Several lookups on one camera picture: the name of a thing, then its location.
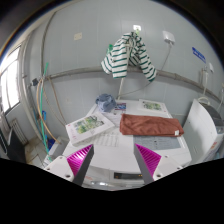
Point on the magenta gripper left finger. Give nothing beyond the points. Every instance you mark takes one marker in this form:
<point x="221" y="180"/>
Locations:
<point x="73" y="167"/>

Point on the white wall socket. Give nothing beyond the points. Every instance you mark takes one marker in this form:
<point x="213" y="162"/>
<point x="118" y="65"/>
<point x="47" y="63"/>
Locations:
<point x="168" y="37"/>

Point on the green white striped shirt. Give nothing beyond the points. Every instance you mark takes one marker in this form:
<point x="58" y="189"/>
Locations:
<point x="127" y="51"/>

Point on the white washing machine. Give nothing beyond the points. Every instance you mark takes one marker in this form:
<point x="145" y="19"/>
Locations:
<point x="113" y="165"/>

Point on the blue crumpled cloth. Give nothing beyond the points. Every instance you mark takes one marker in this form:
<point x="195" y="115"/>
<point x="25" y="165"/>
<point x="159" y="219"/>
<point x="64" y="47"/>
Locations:
<point x="105" y="102"/>

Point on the horizontal grey wall pipe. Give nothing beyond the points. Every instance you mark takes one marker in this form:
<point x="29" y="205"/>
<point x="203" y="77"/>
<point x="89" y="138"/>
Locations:
<point x="160" y="73"/>

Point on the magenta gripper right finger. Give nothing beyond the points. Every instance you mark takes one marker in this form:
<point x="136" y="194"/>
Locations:
<point x="154" y="166"/>

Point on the large illustrated booklet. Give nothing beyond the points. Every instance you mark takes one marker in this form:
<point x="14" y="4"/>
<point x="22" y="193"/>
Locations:
<point x="87" y="127"/>

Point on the blue red small card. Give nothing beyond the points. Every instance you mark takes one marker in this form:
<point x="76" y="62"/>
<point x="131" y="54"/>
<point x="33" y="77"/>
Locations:
<point x="120" y="107"/>

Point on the small illustrated leaflet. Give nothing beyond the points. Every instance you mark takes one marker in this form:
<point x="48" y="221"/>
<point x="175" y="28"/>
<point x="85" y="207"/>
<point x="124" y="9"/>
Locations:
<point x="152" y="106"/>

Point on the white radiator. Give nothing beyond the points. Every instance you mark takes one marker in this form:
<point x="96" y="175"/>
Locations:
<point x="17" y="129"/>

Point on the window with frame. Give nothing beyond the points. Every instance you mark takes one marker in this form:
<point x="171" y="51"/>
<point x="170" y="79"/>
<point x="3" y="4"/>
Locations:
<point x="9" y="80"/>

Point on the blue wall sign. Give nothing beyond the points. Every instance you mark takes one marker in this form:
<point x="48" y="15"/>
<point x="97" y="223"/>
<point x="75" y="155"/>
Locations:
<point x="199" y="54"/>

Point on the brown towel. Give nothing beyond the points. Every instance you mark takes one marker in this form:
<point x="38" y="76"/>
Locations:
<point x="150" y="126"/>

